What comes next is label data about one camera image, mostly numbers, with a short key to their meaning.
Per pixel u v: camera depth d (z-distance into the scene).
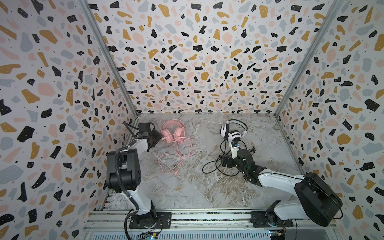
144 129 0.78
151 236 0.70
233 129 1.13
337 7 0.71
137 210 0.58
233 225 0.73
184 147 1.03
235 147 0.78
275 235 0.72
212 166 0.93
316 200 0.43
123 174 0.48
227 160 0.79
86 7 0.69
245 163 0.68
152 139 0.85
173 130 1.02
